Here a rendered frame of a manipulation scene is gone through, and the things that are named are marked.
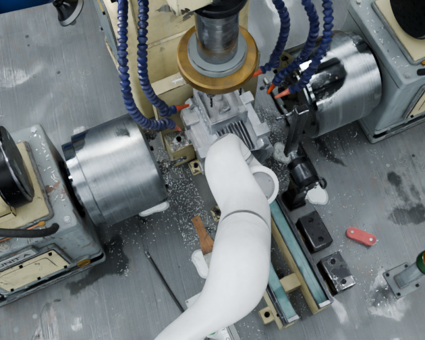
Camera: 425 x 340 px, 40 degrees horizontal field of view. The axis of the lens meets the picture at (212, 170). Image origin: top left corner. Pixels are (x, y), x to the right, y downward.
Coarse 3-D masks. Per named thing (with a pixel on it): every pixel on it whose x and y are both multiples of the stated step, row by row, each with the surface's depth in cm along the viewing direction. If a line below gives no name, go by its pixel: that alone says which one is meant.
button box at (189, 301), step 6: (198, 294) 134; (186, 300) 136; (192, 300) 135; (222, 330) 131; (228, 330) 131; (234, 330) 133; (210, 336) 131; (216, 336) 131; (222, 336) 130; (228, 336) 130; (234, 336) 132
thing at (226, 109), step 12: (204, 96) 148; (216, 96) 146; (228, 96) 148; (240, 96) 145; (204, 108) 143; (216, 108) 147; (228, 108) 145; (204, 120) 146; (216, 120) 142; (228, 120) 143; (240, 120) 146
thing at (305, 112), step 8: (304, 104) 132; (296, 112) 131; (304, 112) 131; (296, 120) 134; (304, 120) 135; (296, 128) 138; (288, 136) 145; (296, 136) 143; (288, 144) 148; (296, 144) 148; (288, 152) 151
